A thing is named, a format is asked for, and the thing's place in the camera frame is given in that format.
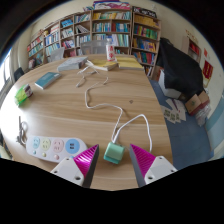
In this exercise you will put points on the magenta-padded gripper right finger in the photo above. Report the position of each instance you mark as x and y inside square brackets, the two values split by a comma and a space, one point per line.
[145, 160]

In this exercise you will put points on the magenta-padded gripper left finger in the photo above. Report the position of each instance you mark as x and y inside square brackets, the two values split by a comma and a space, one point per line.
[85, 161]

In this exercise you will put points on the green charger block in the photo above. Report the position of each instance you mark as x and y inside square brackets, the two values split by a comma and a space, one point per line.
[114, 152]

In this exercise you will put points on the white power strip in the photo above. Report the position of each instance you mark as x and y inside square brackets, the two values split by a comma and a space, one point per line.
[53, 146]

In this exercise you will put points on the papers on floor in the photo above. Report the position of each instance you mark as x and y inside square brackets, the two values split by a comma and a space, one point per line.
[173, 113]

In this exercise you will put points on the white box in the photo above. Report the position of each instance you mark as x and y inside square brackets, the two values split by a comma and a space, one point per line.
[170, 91]

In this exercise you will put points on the clear plastic bag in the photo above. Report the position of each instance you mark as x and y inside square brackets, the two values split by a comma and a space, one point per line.
[202, 115]

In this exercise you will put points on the brown cardboard box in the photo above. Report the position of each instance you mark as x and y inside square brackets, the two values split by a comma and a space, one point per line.
[196, 102]

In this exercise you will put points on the teal book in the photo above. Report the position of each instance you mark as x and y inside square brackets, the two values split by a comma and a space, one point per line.
[47, 80]

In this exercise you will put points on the small brown jar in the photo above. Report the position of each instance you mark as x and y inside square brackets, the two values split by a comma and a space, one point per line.
[29, 90]

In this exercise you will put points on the green plastic bag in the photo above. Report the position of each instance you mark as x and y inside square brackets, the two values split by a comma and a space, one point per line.
[20, 96]

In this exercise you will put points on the open yellow book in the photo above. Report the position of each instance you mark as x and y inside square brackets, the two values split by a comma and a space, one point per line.
[101, 65]

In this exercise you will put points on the flat yellow book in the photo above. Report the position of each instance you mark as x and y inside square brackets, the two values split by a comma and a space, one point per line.
[130, 63]

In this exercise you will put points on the black cloth cover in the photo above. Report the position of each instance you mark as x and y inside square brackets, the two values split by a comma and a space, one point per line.
[180, 68]

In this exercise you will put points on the grey book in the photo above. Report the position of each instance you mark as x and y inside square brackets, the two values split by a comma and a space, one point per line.
[72, 63]

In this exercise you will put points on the dark office chair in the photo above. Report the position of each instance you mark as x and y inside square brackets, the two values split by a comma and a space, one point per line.
[18, 74]

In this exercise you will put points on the small translucent grey chair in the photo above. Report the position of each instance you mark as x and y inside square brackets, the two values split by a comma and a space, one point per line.
[57, 54]

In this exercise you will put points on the white bottle with red label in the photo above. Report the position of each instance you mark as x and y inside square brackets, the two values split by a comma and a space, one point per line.
[110, 51]

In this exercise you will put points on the large translucent grey chair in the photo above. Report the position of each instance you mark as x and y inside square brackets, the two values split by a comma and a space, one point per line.
[93, 48]

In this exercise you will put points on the window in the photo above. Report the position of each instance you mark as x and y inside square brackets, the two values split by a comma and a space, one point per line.
[5, 73]

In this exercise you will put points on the wooden bookshelf unit with books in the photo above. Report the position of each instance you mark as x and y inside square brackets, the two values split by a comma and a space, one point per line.
[110, 26]

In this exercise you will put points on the red wall banner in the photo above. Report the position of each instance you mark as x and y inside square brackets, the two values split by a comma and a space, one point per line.
[207, 69]

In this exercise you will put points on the small wooden wall shelf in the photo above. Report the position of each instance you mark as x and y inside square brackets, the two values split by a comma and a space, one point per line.
[192, 48]

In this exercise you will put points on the small red wall paper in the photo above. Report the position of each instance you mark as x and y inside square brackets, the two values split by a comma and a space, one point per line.
[205, 52]

